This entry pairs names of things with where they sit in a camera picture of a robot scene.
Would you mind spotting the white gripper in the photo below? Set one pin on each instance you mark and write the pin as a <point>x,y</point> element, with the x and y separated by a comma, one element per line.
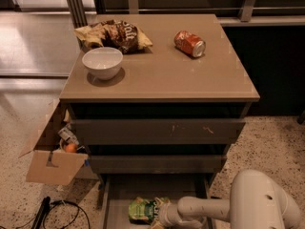
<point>167,216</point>

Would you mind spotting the green rice chip bag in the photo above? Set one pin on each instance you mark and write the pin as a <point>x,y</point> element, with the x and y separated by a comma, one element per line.
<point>142,209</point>

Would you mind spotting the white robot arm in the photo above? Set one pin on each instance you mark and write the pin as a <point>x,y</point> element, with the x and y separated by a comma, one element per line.
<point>256,202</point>

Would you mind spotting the open bottom drawer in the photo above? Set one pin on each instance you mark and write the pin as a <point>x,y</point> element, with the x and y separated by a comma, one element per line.
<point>121,190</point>

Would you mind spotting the middle grey drawer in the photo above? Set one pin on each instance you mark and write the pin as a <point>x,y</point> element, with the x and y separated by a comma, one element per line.
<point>157,164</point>

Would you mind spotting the grey drawer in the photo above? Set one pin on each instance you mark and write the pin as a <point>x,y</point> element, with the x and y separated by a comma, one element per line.
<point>157,131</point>
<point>157,164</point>

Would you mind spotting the grey drawer cabinet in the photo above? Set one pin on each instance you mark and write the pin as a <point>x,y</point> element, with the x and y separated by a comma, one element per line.
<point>165,83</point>

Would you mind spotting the top grey drawer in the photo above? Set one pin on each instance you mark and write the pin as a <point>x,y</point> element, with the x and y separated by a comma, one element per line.
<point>157,131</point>

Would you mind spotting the brown salt chip bag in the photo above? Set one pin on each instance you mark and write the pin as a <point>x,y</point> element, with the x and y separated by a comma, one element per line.
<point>118,34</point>

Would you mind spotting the orange fruit in box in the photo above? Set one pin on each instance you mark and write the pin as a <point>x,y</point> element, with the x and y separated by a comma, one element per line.
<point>71,148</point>

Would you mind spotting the black bar on floor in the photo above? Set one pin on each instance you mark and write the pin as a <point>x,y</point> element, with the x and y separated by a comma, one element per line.
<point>44,208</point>

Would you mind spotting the open cardboard box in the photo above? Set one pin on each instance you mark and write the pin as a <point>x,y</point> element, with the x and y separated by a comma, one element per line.
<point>50,163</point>

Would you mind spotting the small grey packet in box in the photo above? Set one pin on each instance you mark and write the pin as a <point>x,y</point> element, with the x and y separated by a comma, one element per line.
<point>67,135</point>

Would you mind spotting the white ceramic bowl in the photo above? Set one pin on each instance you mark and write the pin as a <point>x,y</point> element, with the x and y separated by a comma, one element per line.
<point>103,63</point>

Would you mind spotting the orange soda can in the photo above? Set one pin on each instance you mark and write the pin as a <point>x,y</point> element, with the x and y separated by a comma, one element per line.
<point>190,43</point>

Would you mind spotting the metal railing frame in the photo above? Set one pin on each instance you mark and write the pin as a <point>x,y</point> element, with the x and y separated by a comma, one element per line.
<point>231,13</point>

